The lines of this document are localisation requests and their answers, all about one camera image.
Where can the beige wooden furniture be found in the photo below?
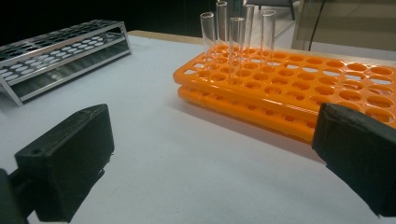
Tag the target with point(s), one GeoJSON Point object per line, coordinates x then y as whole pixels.
{"type": "Point", "coordinates": [358, 25]}

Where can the metal test tube rack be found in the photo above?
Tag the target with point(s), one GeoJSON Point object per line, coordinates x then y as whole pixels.
{"type": "Point", "coordinates": [65, 62]}

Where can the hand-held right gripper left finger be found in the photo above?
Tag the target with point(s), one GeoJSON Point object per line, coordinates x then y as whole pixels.
{"type": "Point", "coordinates": [68, 161]}

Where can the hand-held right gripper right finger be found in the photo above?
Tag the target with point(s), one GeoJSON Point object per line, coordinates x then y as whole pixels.
{"type": "Point", "coordinates": [358, 149]}

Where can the clear glass test tube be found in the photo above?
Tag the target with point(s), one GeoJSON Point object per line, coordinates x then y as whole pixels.
{"type": "Point", "coordinates": [207, 37]}
{"type": "Point", "coordinates": [236, 46]}
{"type": "Point", "coordinates": [221, 25]}
{"type": "Point", "coordinates": [249, 25]}
{"type": "Point", "coordinates": [267, 34]}

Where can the orange test tube rack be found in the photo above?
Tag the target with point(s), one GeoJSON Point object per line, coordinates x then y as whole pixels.
{"type": "Point", "coordinates": [246, 97]}

